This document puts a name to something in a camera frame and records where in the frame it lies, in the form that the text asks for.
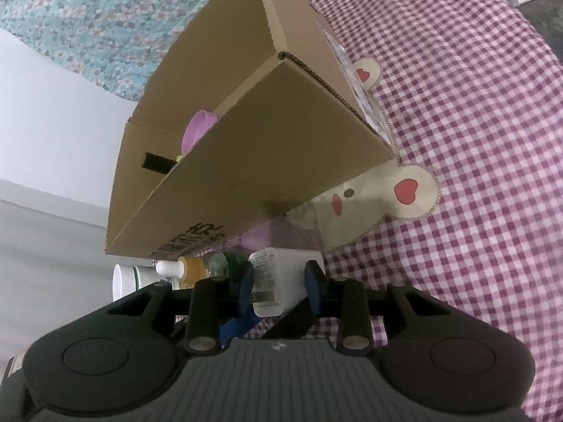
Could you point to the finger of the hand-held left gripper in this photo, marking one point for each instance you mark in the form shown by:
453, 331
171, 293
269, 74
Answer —
231, 329
290, 318

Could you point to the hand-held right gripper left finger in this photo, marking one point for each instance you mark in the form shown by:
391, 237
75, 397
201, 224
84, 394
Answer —
247, 288

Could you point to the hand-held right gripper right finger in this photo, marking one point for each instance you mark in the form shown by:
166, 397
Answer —
313, 290

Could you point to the white charger plug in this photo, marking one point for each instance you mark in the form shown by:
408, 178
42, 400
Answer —
281, 272

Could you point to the cardboard box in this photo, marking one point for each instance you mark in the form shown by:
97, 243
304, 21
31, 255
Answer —
264, 162

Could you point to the green glass dropper bottle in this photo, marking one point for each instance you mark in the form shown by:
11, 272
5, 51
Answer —
193, 272

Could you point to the white plastic bottle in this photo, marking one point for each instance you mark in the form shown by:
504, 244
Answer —
127, 281

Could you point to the pink round lid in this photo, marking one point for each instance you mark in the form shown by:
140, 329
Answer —
198, 129

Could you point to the pink checked blanket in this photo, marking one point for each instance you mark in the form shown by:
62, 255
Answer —
462, 140

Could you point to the floral blue quilt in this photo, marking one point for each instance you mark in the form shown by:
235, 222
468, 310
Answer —
88, 9

